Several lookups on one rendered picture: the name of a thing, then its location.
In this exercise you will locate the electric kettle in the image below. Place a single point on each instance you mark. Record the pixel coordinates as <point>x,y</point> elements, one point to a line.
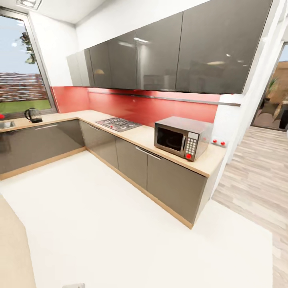
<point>34,115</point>

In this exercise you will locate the fixed window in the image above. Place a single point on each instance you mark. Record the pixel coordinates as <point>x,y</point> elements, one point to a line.
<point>272,111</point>
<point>23,80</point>

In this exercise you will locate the microwave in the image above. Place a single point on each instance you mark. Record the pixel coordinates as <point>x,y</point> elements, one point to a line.
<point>184,137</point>

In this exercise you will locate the burner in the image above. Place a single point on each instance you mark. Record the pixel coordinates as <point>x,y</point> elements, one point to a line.
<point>118,124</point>

